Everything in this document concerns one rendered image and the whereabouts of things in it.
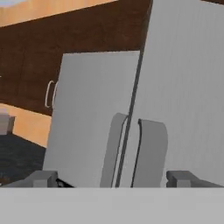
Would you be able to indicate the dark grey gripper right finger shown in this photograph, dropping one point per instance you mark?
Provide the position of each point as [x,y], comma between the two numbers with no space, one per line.
[180,178]

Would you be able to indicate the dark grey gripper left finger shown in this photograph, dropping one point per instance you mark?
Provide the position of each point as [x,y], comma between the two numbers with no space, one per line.
[43,178]

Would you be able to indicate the grey fridge door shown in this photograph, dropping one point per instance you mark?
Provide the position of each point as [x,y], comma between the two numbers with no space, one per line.
[87,116]
[186,87]

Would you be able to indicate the grey small appliance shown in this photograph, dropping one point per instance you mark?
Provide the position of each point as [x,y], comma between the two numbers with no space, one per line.
[5,124]

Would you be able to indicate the dark brown wall cupboard door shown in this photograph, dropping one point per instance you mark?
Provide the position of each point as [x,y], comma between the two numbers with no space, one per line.
[32,67]

